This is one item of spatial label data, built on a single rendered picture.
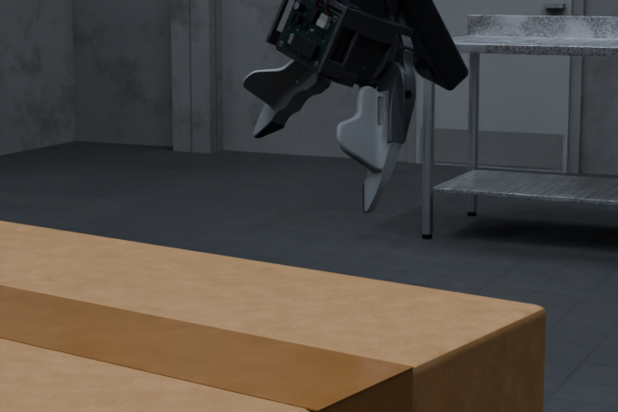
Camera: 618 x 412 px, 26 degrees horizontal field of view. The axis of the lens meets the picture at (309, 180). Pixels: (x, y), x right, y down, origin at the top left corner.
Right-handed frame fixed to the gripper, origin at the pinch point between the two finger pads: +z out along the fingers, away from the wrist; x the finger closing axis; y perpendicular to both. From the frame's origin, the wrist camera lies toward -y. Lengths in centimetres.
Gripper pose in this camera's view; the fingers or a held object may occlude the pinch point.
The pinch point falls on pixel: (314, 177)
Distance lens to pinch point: 106.4
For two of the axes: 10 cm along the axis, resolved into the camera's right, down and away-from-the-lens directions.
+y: -7.1, -1.6, -6.8
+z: -3.9, 9.0, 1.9
